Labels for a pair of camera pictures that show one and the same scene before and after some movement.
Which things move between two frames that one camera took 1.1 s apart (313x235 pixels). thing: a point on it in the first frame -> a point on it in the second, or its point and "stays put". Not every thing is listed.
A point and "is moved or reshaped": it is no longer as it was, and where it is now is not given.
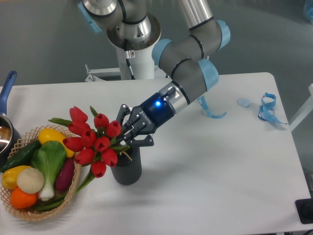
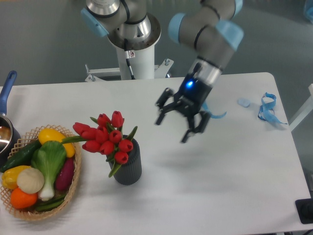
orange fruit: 20,199 stays put
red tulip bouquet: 93,141 is moved or reshaped
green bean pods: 43,207 stays put
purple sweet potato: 65,176 stays put
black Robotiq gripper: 145,119 -> 192,95
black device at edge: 304,210 stays put
